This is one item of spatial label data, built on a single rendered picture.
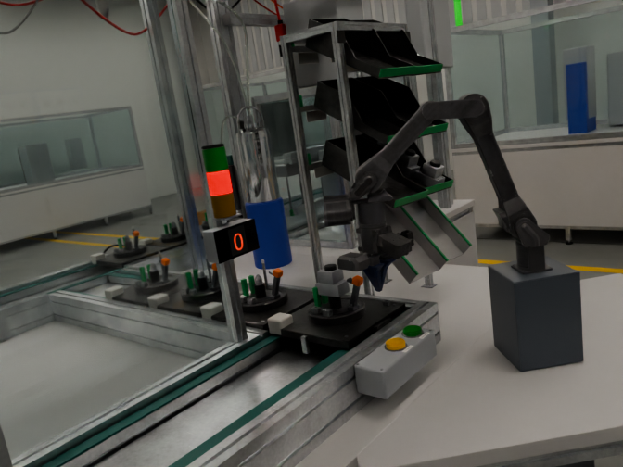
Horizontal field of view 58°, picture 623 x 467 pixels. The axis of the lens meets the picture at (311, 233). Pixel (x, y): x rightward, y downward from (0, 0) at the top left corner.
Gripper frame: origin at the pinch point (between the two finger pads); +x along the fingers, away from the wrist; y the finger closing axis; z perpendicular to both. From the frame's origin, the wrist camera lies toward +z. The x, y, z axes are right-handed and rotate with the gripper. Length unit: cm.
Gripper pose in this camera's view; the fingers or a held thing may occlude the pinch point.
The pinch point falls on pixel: (377, 276)
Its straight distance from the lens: 124.7
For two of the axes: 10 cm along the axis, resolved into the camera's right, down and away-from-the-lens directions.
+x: 1.1, 9.7, 2.0
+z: 6.8, 0.7, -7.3
